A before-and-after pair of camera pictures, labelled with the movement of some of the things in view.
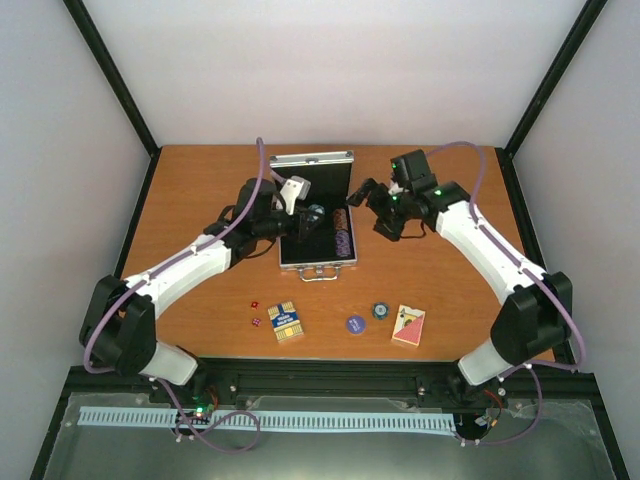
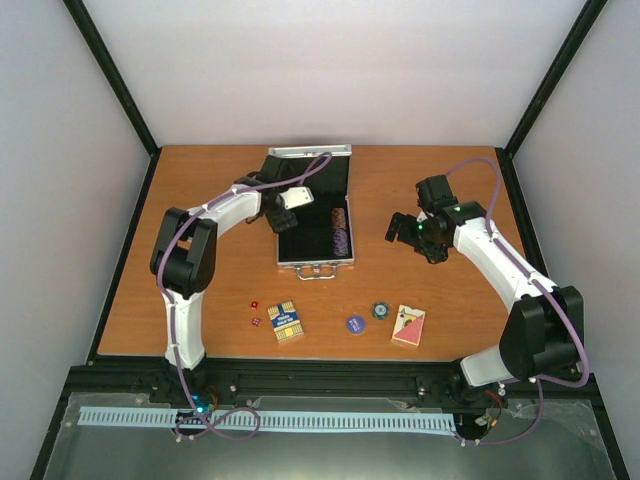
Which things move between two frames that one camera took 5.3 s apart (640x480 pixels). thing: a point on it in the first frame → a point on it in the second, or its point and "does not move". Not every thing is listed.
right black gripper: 390,230 → 395,227
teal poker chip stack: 380,311 does not move
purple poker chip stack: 343,245 does not move
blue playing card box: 285,321 does not move
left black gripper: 302,219 → 282,222
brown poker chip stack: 340,219 does not move
